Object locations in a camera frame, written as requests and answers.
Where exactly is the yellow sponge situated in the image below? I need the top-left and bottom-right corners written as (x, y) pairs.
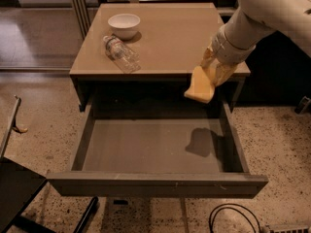
top-left (184, 66), bottom-right (216, 104)

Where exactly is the open grey top drawer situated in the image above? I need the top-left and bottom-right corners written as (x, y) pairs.
top-left (48, 99), bottom-right (268, 198)

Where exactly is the grey cabinet with beige top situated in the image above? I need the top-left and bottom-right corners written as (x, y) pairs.
top-left (69, 2), bottom-right (252, 114)

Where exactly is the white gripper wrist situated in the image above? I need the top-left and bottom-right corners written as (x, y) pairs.
top-left (200, 25), bottom-right (256, 86)

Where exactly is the black cable loop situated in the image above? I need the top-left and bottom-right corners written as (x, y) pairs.
top-left (208, 203), bottom-right (262, 233)

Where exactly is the white ceramic bowl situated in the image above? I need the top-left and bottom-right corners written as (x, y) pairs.
top-left (108, 14), bottom-right (140, 40)

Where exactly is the black chair frame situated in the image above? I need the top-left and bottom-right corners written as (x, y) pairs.
top-left (0, 95), bottom-right (99, 233)

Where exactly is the clear plastic water bottle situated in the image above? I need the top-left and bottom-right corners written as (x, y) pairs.
top-left (103, 36), bottom-right (140, 74)

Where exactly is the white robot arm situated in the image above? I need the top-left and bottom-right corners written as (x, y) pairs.
top-left (199, 0), bottom-right (311, 86)

